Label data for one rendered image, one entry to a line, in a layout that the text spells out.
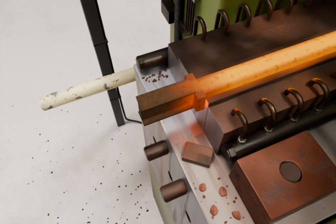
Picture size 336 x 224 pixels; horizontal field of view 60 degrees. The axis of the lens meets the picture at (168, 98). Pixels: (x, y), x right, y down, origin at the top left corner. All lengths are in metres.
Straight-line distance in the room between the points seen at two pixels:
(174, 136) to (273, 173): 0.17
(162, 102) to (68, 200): 1.12
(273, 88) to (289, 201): 0.17
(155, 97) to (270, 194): 0.20
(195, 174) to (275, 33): 0.28
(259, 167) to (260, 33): 0.25
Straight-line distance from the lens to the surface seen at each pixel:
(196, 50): 0.52
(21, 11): 2.37
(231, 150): 0.43
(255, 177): 0.41
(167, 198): 0.49
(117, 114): 1.45
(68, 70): 1.85
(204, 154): 0.47
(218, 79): 0.44
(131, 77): 0.92
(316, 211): 0.50
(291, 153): 0.44
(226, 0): 0.62
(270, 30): 0.56
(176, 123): 0.50
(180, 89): 0.41
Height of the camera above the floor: 1.35
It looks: 56 degrees down
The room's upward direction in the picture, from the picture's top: straight up
